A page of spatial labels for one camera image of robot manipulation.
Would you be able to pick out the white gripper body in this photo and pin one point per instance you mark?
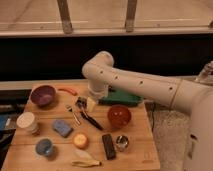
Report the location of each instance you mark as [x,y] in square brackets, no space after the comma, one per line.
[97,90]

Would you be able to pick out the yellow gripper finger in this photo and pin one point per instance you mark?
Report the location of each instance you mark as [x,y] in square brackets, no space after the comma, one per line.
[90,104]

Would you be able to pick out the black handled dish brush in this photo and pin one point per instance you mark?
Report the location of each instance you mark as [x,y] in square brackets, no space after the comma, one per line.
[81,104]

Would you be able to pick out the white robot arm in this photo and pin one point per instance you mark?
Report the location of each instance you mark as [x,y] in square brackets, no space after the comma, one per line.
[182,95]

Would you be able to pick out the red bowl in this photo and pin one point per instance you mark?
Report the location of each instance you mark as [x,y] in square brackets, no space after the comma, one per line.
[118,116]

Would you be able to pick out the purple bowl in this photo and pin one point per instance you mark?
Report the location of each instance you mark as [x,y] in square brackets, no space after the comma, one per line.
[43,95]

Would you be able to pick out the green plastic tray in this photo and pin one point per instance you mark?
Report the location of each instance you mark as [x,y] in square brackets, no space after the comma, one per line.
[118,96]

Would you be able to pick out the orange carrot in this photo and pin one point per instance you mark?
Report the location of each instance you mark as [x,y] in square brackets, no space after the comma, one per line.
[71,91]

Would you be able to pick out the orange fruit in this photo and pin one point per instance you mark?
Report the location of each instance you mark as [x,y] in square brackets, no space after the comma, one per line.
[80,141]

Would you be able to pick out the blue sponge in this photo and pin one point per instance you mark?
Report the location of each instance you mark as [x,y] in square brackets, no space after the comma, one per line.
[62,127]

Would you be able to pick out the wooden cutting board table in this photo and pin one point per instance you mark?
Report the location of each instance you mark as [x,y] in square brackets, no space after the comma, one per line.
[140,155]

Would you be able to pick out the small metal cup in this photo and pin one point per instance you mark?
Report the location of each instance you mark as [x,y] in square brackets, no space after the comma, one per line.
[122,142]

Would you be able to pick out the black remote bar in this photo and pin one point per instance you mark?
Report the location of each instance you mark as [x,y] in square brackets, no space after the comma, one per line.
[109,147]

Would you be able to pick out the clear plastic piece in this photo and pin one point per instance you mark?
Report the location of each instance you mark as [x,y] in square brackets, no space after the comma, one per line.
[82,154]

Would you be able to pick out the blue cup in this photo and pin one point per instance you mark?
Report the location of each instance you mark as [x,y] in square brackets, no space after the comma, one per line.
[44,147]

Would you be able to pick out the white paper cup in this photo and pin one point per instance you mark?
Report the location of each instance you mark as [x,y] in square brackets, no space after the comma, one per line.
[27,121]

